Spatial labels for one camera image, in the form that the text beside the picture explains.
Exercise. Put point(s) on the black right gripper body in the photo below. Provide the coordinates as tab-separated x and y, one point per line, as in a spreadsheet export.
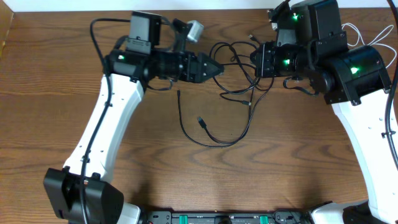
271	61

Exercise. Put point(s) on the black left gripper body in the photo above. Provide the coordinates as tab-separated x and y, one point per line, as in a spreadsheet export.
184	73

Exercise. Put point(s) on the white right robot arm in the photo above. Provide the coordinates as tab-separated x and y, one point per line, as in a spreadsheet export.
312	44

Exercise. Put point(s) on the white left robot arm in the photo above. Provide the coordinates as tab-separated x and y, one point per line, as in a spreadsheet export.
82	192

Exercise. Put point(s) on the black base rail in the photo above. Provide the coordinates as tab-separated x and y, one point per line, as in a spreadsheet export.
276	217

